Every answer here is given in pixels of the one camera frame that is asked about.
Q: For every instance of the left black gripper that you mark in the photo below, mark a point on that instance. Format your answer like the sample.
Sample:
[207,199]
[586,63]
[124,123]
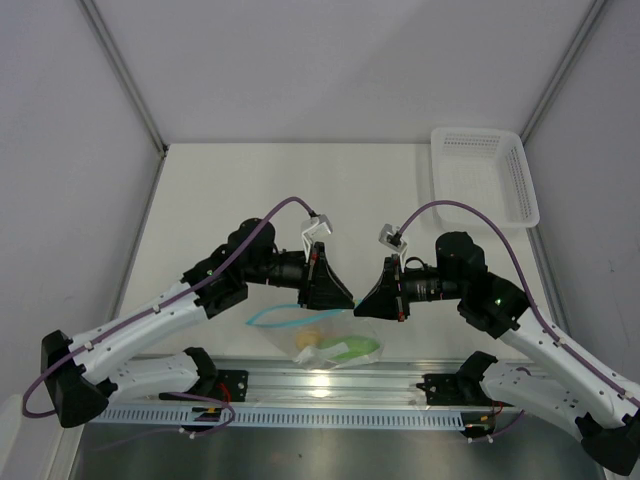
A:
[325,290]

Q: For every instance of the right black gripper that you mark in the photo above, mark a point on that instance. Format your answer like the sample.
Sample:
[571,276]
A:
[382,301]

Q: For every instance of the clear zip top bag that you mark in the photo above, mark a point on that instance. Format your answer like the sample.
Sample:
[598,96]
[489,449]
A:
[325,340]

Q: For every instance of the green toy vegetable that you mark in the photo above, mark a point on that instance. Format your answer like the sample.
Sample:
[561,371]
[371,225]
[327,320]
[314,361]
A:
[350,350]

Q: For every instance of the yellow toy fruit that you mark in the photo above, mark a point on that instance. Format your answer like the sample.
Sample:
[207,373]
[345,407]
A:
[308,338]

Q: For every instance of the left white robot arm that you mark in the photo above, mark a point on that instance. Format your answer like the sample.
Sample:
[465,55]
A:
[86,373]

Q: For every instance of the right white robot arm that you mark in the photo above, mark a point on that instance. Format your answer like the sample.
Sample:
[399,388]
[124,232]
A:
[581,396]

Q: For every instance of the white plastic basket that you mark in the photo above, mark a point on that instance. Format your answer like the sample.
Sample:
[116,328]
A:
[486,169]

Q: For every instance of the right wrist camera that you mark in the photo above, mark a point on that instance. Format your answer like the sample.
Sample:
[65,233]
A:
[391,238]

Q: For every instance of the aluminium rail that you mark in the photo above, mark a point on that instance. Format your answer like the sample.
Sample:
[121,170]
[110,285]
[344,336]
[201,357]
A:
[386,385]

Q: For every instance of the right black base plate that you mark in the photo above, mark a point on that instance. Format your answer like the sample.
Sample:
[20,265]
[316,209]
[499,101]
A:
[452,390]

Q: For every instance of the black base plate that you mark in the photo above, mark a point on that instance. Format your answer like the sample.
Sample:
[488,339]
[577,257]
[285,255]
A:
[225,385]
[452,390]

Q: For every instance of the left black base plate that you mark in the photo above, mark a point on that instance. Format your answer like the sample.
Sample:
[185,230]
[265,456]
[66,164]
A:
[225,385]

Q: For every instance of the white slotted cable duct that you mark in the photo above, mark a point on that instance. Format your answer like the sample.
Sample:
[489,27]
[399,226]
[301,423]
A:
[249,416]

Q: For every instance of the right aluminium frame post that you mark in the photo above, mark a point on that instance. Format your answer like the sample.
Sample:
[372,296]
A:
[570,57]

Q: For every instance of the aluminium frame post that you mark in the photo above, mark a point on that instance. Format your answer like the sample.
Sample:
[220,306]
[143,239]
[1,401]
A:
[112,53]
[570,57]

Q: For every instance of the left aluminium frame post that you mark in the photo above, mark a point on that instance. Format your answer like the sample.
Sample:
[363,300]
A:
[112,53]

